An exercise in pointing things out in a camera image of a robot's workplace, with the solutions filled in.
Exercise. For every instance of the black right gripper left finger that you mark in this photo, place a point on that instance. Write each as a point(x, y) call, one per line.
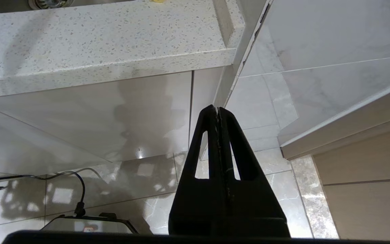
point(195, 203)

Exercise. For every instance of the round metal drain strainer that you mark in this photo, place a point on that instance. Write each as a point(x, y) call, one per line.
point(49, 2)

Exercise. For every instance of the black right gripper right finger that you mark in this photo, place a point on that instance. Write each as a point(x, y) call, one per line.
point(256, 210)

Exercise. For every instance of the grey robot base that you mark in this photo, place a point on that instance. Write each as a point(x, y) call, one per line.
point(86, 225)

